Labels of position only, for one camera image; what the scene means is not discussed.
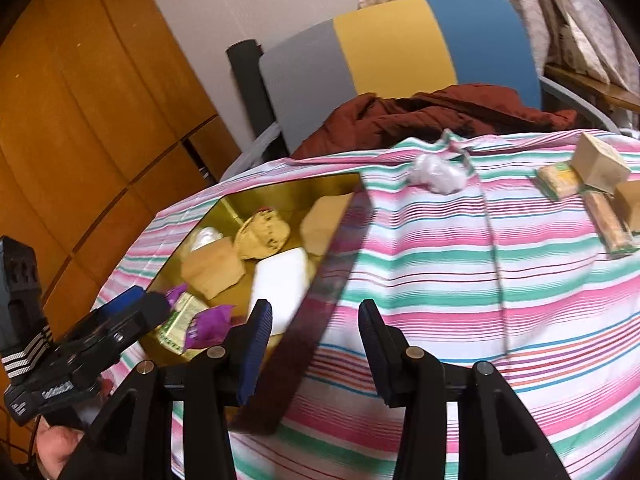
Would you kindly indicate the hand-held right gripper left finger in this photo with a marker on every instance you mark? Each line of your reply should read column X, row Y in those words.
column 255, row 355

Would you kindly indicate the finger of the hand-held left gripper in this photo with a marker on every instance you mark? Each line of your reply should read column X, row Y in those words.
column 125, row 302
column 145, row 312

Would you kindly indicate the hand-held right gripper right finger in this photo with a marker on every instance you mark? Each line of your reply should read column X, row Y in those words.
column 372, row 350

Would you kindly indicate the yellow green snack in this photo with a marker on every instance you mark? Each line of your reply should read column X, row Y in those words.
column 177, row 322

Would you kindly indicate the purple snack packet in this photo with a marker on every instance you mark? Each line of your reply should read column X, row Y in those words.
column 207, row 327
column 177, row 294

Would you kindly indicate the white cake block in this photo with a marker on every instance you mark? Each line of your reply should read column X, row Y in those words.
column 280, row 280

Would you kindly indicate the small white plastic wad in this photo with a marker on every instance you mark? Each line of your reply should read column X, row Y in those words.
column 206, row 237

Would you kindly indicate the yellow cookie packet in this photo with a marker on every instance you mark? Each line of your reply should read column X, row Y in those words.
column 262, row 235

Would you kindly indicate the gold tin box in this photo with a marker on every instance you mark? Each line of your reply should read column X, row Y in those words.
column 227, row 207

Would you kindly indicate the large white plastic wad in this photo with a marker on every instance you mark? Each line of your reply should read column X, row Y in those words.
column 437, row 175

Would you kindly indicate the green yellow snack packet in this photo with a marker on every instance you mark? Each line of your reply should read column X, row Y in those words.
column 560, row 180

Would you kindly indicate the long cereal bar packet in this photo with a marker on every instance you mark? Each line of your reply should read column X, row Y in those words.
column 607, row 227

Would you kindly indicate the cream cardboard box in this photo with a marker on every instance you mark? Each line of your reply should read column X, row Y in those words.
column 597, row 165

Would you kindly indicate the small green label box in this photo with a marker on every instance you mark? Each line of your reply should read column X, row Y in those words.
column 630, row 202

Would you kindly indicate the person's left hand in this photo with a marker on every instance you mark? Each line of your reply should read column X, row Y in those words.
column 55, row 447

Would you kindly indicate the striped tablecloth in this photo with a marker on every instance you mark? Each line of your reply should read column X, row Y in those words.
column 425, row 270

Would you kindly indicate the wooden wardrobe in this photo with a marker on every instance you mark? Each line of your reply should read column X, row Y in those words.
column 100, row 85

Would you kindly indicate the brown jacket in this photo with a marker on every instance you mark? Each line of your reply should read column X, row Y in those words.
column 425, row 115

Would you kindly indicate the black rolled mat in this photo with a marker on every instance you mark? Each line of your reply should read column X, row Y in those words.
column 247, row 85

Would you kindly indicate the grey yellow blue chair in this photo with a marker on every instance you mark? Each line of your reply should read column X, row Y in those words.
column 390, row 45

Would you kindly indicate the wooden shelf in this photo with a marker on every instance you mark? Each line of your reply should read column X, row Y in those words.
column 590, row 82

